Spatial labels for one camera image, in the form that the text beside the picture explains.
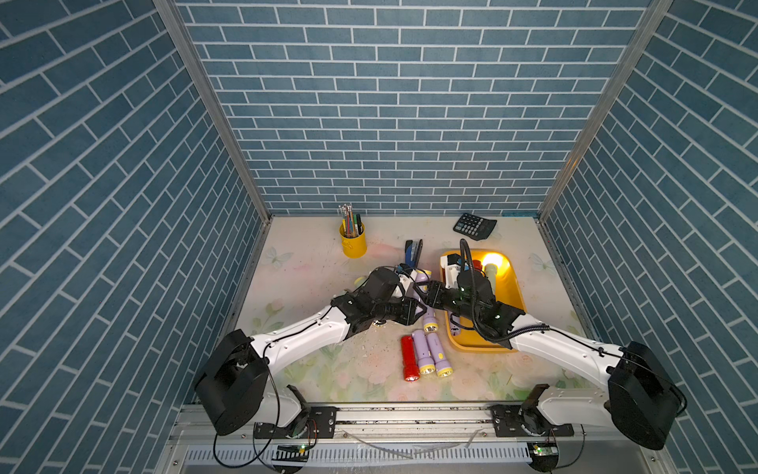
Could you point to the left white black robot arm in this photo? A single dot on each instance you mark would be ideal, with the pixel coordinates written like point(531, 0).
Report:
point(236, 384)

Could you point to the purple flashlight slanted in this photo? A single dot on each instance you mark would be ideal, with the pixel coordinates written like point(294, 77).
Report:
point(421, 279)

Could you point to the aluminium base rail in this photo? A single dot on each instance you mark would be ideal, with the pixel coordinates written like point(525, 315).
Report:
point(404, 438)

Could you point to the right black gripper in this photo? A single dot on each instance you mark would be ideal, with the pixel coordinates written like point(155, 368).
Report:
point(435, 292)

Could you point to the purple flashlight bottom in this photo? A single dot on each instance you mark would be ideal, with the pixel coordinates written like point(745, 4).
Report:
point(455, 327)

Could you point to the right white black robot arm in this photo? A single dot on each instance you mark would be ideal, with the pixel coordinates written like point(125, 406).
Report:
point(632, 392)

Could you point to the pens in cup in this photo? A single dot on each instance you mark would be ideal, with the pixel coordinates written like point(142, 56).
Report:
point(351, 222)

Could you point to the blue black stapler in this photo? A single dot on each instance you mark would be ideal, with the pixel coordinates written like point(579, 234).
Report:
point(412, 252)

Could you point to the yellow plastic storage tray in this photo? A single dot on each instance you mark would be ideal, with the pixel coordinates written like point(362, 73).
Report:
point(508, 292)

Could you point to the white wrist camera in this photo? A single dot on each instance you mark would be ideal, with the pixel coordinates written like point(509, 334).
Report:
point(451, 269)
point(406, 285)

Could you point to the black calculator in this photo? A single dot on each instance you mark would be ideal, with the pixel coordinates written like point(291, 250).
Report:
point(474, 227)

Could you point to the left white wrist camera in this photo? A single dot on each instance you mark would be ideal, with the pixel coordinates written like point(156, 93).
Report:
point(406, 285)

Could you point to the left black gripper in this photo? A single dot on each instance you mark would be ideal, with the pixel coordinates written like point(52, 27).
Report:
point(409, 305)

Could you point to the yellow pen cup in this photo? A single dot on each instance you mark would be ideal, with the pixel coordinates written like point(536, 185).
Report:
point(353, 247)

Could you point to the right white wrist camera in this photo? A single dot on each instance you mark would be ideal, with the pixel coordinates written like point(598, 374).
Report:
point(451, 269)

